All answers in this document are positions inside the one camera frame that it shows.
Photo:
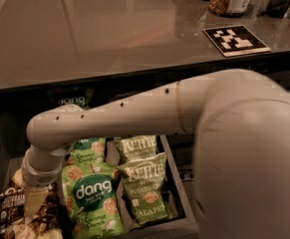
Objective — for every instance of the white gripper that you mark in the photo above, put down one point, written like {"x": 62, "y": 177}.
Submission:
{"x": 40, "y": 175}

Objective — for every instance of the brown Late July chip bag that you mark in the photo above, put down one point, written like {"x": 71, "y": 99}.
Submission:
{"x": 14, "y": 224}

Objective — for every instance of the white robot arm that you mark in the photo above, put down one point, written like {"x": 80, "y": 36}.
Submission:
{"x": 241, "y": 123}

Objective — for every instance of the open grey top drawer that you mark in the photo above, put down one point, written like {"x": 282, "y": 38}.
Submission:
{"x": 183, "y": 226}

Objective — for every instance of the front green Dang chip bag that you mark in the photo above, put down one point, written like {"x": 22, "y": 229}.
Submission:
{"x": 91, "y": 201}

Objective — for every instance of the green dang chip bag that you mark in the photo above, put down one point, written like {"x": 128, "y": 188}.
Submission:
{"x": 87, "y": 150}
{"x": 91, "y": 201}
{"x": 71, "y": 96}

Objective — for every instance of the middle green Dang chip bag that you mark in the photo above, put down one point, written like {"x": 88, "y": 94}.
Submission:
{"x": 87, "y": 150}

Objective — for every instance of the rear green Dang chip bag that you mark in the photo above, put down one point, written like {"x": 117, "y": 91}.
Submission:
{"x": 71, "y": 96}

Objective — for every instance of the front Kettle jalapeno chip bag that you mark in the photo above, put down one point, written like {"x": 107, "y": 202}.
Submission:
{"x": 142, "y": 181}

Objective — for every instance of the black white fiducial marker tile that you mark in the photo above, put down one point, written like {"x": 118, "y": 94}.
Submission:
{"x": 235, "y": 40}

